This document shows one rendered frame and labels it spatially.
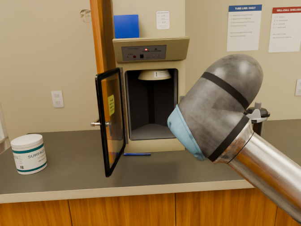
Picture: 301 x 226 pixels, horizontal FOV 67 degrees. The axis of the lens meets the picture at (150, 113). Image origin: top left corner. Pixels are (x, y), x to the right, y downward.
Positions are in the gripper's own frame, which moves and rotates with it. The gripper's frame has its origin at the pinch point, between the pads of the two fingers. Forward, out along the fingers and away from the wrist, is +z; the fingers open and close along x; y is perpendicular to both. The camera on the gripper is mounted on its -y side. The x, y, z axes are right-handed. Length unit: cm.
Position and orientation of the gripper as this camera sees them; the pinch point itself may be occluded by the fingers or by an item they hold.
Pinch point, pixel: (255, 117)
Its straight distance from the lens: 114.2
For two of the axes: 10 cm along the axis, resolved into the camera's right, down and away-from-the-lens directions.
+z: 9.5, -1.1, 2.8
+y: -0.3, -9.6, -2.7
